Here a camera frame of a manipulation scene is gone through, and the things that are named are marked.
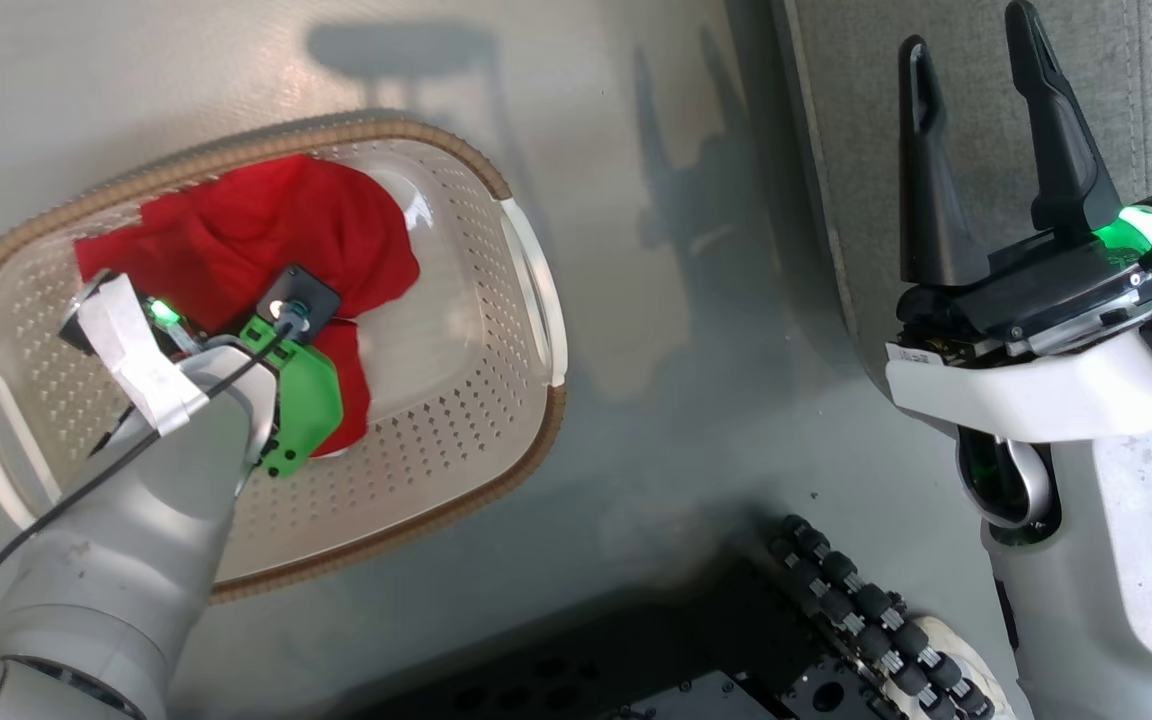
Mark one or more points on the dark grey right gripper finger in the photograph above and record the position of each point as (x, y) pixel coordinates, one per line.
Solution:
(931, 200)
(1061, 150)

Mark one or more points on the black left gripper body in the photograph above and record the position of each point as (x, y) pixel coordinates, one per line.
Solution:
(164, 313)

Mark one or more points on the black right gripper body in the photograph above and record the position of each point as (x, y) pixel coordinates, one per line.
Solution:
(1046, 295)

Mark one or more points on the red cloth garment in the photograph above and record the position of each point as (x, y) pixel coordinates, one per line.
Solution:
(266, 220)

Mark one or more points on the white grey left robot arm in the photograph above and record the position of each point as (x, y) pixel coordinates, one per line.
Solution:
(116, 560)

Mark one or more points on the white tape strip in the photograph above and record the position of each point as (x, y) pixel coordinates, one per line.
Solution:
(136, 360)

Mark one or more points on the white perforated laundry basket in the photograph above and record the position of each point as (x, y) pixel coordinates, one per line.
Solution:
(456, 420)

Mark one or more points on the black roller omni wheel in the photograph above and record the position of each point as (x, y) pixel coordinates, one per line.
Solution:
(856, 590)

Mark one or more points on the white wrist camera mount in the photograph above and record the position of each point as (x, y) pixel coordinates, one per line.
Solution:
(1036, 395)

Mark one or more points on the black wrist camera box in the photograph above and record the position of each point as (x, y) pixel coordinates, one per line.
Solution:
(308, 288)

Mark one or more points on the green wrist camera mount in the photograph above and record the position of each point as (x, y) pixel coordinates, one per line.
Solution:
(311, 400)

